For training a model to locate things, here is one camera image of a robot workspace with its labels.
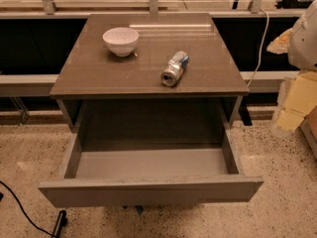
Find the metal railing frame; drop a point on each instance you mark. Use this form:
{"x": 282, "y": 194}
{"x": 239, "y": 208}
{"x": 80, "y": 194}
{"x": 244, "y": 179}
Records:
{"x": 242, "y": 11}

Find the crushed silver blue can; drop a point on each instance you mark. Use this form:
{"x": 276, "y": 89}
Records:
{"x": 175, "y": 68}

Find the grey drawer cabinet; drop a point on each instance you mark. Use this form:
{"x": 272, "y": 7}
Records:
{"x": 92, "y": 72}

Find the white ceramic bowl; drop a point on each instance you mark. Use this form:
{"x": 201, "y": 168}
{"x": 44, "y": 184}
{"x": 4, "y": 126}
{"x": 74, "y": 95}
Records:
{"x": 121, "y": 41}

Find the cardboard box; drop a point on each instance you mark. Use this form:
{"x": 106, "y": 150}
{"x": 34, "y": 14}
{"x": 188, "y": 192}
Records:
{"x": 309, "y": 129}

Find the black plug on floor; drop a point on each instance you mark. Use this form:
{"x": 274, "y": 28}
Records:
{"x": 61, "y": 221}

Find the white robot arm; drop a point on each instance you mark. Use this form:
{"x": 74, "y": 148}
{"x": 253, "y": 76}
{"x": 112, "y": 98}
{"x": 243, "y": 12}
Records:
{"x": 302, "y": 52}

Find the blue tape on floor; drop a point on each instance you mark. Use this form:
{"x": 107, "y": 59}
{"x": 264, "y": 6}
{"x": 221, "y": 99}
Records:
{"x": 138, "y": 208}

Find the grey top drawer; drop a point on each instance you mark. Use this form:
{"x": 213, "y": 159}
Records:
{"x": 150, "y": 152}

